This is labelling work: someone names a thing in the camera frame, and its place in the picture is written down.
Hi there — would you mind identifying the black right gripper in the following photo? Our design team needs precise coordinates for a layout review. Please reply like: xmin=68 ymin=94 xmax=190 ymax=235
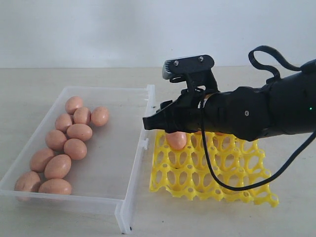
xmin=143 ymin=86 xmax=272 ymax=141

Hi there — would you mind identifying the brown egg third row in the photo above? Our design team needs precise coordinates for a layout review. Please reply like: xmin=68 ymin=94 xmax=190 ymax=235
xmin=45 ymin=129 xmax=67 ymax=151
xmin=64 ymin=138 xmax=87 ymax=160

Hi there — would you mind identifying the brown egg fourth row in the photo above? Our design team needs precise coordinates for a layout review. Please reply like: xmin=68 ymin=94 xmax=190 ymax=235
xmin=29 ymin=148 xmax=55 ymax=173
xmin=44 ymin=154 xmax=72 ymax=179

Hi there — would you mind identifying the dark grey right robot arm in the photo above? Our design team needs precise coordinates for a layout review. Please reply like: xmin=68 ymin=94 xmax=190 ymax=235
xmin=143 ymin=55 xmax=316 ymax=141

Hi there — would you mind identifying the yellow plastic egg tray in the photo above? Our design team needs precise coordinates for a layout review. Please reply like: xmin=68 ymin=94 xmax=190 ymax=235
xmin=149 ymin=129 xmax=280 ymax=207

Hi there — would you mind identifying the clear plastic tray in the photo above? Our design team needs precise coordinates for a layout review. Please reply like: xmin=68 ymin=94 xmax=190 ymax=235
xmin=0 ymin=84 xmax=156 ymax=234

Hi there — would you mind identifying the brown egg second row middle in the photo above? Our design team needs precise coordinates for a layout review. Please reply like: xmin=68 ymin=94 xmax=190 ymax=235
xmin=66 ymin=123 xmax=93 ymax=142

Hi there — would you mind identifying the brown egg second row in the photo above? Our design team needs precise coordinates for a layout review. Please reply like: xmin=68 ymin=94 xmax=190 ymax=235
xmin=66 ymin=123 xmax=93 ymax=142
xmin=55 ymin=113 xmax=73 ymax=133

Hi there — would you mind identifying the brown egg second row left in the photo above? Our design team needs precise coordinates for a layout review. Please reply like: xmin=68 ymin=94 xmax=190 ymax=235
xmin=55 ymin=113 xmax=73 ymax=133

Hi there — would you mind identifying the black camera cable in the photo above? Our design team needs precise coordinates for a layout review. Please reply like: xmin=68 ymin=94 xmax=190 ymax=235
xmin=198 ymin=45 xmax=316 ymax=191

